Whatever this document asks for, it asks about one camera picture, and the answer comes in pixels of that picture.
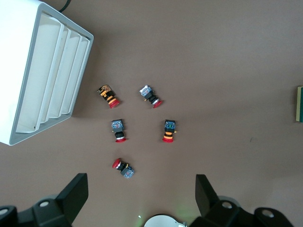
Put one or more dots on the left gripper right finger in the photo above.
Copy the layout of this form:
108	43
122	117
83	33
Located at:
210	208

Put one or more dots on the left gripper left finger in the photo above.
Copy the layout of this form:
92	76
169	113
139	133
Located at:
68	201

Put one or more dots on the white round robot part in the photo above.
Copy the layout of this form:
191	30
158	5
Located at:
161	222

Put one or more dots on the red button grey base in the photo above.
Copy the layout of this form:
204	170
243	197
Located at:
126	171

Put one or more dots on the emergency stop button blue block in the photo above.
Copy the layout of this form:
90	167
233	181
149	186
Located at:
117	126

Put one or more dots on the emergency stop button amber block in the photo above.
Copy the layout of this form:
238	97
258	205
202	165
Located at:
109	98

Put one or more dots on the emergency stop button silver block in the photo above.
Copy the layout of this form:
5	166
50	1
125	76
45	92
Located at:
149	94

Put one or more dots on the white slotted plastic box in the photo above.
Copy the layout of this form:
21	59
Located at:
14	71

